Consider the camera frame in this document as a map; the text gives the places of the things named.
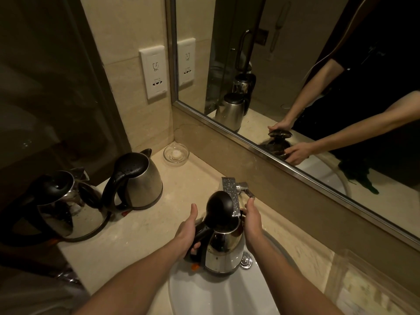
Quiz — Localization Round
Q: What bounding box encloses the person's right hand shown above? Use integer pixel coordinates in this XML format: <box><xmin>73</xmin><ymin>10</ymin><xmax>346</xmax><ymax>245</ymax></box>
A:
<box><xmin>240</xmin><ymin>197</ymin><xmax>264</xmax><ymax>255</ymax></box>

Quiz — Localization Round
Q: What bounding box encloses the person's left hand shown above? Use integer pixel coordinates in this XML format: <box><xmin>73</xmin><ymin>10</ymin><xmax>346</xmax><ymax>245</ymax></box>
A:
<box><xmin>174</xmin><ymin>203</ymin><xmax>202</xmax><ymax>258</ymax></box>

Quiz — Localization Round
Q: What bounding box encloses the small steel kettle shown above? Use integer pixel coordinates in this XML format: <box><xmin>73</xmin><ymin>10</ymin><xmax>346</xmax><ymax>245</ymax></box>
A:
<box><xmin>183</xmin><ymin>191</ymin><xmax>247</xmax><ymax>277</ymax></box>

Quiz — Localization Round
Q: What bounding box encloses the person's right forearm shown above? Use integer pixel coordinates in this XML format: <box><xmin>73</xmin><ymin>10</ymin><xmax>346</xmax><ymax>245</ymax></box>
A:
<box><xmin>246</xmin><ymin>241</ymin><xmax>345</xmax><ymax>315</ymax></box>

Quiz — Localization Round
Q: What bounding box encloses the person's left forearm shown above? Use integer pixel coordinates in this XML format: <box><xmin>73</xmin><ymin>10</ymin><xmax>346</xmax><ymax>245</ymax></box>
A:
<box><xmin>74</xmin><ymin>239</ymin><xmax>195</xmax><ymax>315</ymax></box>

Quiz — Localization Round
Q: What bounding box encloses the chrome basin faucet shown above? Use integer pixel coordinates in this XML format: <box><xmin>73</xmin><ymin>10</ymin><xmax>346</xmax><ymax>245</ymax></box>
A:
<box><xmin>221</xmin><ymin>177</ymin><xmax>257</xmax><ymax>217</ymax></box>

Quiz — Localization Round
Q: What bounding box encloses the matte steel electric kettle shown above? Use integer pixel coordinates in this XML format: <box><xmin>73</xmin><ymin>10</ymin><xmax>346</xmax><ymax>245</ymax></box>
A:
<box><xmin>101</xmin><ymin>148</ymin><xmax>164</xmax><ymax>212</ymax></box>

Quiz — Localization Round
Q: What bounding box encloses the small glass dish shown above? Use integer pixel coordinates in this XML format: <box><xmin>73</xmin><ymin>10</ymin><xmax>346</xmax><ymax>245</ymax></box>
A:
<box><xmin>163</xmin><ymin>142</ymin><xmax>190</xmax><ymax>166</ymax></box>

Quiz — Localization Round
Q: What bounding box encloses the white sink basin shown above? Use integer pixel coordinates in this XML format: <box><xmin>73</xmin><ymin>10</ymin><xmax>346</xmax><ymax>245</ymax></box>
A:
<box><xmin>168</xmin><ymin>226</ymin><xmax>297</xmax><ymax>315</ymax></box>

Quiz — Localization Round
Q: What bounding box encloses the shiny steel electric kettle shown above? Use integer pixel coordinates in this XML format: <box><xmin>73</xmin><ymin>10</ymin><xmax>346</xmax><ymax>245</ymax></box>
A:
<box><xmin>0</xmin><ymin>167</ymin><xmax>111</xmax><ymax>247</ymax></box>

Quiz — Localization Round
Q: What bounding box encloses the clear glass tray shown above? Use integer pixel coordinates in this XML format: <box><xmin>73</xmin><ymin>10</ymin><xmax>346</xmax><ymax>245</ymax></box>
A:
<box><xmin>324</xmin><ymin>248</ymin><xmax>420</xmax><ymax>315</ymax></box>

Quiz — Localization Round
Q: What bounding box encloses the dark glass partition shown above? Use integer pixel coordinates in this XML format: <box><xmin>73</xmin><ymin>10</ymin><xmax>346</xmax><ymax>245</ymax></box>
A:
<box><xmin>0</xmin><ymin>0</ymin><xmax>132</xmax><ymax>207</ymax></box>

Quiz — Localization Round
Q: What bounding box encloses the metal framed wall mirror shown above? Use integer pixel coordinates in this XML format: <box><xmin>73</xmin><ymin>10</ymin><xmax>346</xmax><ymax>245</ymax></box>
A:
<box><xmin>165</xmin><ymin>0</ymin><xmax>420</xmax><ymax>252</ymax></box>

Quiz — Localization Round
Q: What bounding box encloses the white wall socket plate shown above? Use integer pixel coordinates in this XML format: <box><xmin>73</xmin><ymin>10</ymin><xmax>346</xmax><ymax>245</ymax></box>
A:
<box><xmin>138</xmin><ymin>45</ymin><xmax>169</xmax><ymax>102</ymax></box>

